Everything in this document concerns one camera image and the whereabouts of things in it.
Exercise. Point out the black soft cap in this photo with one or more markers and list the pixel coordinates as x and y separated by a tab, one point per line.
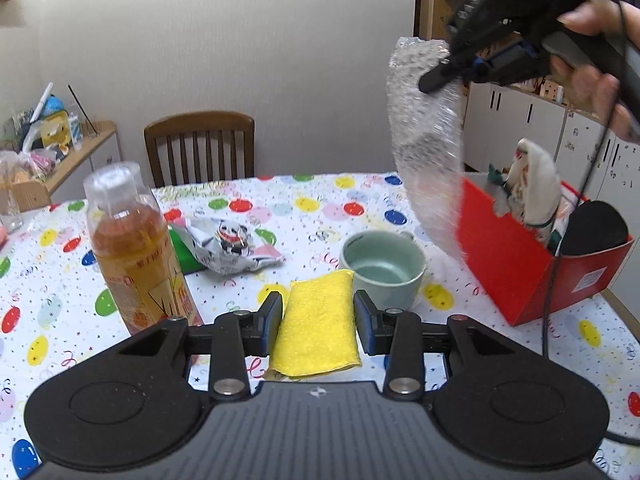
593	227

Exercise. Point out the christmas print tote bag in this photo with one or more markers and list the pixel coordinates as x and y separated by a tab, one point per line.
532	192

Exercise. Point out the red white cardboard box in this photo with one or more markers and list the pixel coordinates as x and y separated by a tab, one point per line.
514	268

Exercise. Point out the brown wooden chair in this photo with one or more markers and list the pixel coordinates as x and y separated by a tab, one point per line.
200	147

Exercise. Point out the pale green ceramic mug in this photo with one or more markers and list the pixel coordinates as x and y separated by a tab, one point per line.
388	266

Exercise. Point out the panda print snack bag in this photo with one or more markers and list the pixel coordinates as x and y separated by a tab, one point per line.
224	246

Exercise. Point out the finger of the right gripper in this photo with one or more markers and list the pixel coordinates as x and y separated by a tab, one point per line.
447	66
516	63

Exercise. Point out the white tall cabinets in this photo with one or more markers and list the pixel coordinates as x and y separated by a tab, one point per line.
499	116

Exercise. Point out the right human hand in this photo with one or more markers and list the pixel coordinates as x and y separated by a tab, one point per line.
585	86

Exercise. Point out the clear bubble wrap sheet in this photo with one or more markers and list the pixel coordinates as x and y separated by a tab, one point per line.
424	111

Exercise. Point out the yellow sponge cloth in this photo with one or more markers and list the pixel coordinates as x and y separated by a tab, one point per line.
317	334

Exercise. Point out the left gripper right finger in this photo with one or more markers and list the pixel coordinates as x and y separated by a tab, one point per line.
396	334

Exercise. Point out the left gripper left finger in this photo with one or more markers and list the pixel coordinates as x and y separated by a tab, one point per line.
235	336

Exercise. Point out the balloon pattern tablecloth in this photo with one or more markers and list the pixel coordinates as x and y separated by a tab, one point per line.
56	310

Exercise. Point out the orange tea plastic bottle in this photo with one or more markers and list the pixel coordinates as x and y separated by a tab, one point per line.
131	242

